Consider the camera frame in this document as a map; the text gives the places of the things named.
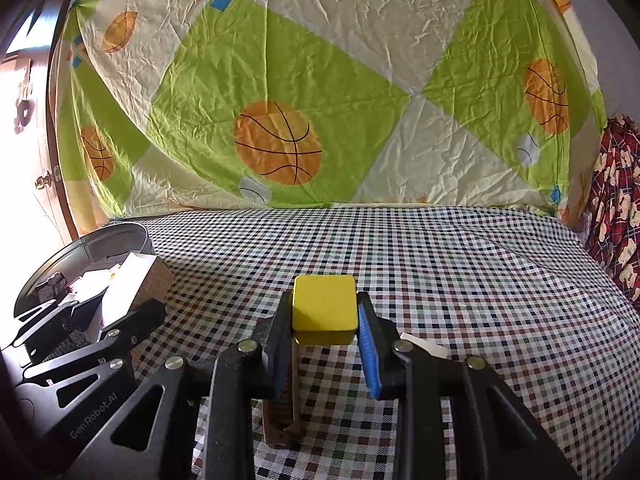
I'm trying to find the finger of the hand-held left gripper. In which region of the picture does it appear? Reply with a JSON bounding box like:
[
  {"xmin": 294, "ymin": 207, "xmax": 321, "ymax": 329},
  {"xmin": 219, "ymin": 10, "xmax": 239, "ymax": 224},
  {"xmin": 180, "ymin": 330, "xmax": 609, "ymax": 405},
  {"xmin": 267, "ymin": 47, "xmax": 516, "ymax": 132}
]
[
  {"xmin": 20, "ymin": 300, "xmax": 168, "ymax": 411},
  {"xmin": 12, "ymin": 299, "xmax": 103, "ymax": 361}
]

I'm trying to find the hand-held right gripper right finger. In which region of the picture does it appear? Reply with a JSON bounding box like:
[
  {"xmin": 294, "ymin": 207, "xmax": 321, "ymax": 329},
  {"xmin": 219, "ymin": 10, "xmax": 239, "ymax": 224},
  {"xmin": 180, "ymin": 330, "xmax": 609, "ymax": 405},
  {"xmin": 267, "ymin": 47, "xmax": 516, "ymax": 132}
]
[{"xmin": 356, "ymin": 291, "xmax": 581, "ymax": 480}]

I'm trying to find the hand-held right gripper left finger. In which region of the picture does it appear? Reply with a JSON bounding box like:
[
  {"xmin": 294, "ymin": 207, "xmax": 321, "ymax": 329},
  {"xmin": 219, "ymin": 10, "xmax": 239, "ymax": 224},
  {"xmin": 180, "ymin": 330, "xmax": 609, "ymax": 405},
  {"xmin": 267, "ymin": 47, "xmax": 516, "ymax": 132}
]
[{"xmin": 75, "ymin": 290, "xmax": 296, "ymax": 480}]

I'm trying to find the pale yellow toy block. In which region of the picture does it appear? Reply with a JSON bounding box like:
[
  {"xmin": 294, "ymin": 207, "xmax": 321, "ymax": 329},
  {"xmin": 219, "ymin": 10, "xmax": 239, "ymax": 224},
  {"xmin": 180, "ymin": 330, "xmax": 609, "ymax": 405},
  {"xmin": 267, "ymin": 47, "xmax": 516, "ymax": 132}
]
[{"xmin": 100, "ymin": 252, "xmax": 176, "ymax": 328}]

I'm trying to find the yellow cube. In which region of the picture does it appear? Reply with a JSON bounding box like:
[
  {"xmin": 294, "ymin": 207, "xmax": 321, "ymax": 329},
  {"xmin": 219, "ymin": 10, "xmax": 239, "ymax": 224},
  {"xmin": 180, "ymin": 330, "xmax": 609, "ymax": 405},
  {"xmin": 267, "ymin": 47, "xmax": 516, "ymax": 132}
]
[{"xmin": 291, "ymin": 274, "xmax": 358, "ymax": 347}]

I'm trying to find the round metal tin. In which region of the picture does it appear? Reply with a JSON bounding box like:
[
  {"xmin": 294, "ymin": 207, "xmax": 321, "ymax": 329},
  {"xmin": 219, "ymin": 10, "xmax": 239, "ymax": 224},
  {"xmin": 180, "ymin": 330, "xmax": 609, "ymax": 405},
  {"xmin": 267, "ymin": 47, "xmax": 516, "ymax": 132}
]
[{"xmin": 12, "ymin": 220, "xmax": 156, "ymax": 321}]

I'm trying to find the brown wooden block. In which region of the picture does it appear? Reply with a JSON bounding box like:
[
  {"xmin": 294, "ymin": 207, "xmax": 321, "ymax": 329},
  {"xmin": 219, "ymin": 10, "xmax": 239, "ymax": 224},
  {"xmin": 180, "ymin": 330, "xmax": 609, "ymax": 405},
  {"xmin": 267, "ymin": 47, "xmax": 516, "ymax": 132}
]
[{"xmin": 262, "ymin": 342, "xmax": 303, "ymax": 448}]

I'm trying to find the white flat card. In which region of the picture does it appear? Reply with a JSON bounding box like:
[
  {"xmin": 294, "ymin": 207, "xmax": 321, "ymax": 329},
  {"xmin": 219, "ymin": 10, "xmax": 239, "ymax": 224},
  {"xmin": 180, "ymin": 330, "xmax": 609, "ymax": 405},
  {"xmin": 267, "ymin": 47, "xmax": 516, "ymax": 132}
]
[{"xmin": 400, "ymin": 332, "xmax": 447, "ymax": 359}]

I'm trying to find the checkered tablecloth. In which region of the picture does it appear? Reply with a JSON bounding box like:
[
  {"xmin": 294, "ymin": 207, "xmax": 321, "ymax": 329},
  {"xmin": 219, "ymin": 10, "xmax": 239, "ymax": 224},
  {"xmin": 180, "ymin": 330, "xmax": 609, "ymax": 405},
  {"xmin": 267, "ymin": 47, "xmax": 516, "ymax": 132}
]
[{"xmin": 107, "ymin": 204, "xmax": 640, "ymax": 480}]

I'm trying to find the wooden door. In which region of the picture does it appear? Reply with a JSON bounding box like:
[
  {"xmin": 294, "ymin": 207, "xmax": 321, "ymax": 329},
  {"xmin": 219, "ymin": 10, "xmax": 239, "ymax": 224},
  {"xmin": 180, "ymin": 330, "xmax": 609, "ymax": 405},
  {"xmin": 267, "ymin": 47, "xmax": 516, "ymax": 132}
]
[{"xmin": 0, "ymin": 0, "xmax": 81, "ymax": 261}]

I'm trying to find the red plaid bear cloth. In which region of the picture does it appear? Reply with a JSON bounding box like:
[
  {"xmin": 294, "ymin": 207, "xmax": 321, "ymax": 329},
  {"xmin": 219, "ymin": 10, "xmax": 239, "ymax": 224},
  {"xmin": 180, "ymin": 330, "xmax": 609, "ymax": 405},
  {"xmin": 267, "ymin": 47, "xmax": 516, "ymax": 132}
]
[{"xmin": 582, "ymin": 115, "xmax": 640, "ymax": 311}]

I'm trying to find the basketball printed sheet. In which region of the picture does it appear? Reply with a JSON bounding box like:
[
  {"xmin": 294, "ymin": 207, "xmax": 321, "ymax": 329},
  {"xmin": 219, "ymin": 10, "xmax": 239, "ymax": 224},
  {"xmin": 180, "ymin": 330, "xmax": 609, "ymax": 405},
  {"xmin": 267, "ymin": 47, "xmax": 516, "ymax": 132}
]
[{"xmin": 50, "ymin": 0, "xmax": 608, "ymax": 226}]

